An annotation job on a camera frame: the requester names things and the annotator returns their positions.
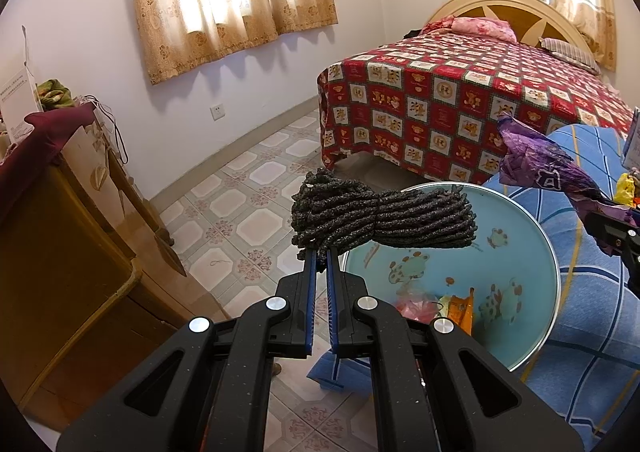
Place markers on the cream wooden headboard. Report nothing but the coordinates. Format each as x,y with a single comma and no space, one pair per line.
529,19

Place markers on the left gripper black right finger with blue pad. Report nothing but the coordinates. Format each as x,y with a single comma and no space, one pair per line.
434,387

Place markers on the yellow plastic bag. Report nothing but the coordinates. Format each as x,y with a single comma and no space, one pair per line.
627,190

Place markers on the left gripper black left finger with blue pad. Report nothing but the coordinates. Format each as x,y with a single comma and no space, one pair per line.
207,387

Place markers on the dark knitted scouring cloth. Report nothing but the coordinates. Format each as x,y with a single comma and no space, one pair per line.
331,213

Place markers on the striped pillow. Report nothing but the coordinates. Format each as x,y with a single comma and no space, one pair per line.
571,54

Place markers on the red patterned bedspread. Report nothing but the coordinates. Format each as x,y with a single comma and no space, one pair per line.
431,104

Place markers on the light blue round trash bin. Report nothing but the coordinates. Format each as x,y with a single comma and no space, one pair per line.
510,271

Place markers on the maroon cloth on cabinet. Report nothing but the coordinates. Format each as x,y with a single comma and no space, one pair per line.
51,132

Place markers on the pink pillow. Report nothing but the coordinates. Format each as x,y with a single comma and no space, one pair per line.
485,27

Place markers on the white wall socket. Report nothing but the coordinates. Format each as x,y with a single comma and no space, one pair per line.
217,111

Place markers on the purple wrapper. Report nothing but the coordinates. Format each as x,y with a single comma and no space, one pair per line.
535,161

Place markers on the grey white carton box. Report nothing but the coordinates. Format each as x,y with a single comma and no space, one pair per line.
631,150

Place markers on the wooden cabinet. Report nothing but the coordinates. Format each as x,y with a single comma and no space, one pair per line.
91,283

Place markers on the green item on cabinet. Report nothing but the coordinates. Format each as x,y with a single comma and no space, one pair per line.
53,95

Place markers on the blue plaid blanket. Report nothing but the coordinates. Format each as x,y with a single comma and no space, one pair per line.
589,367

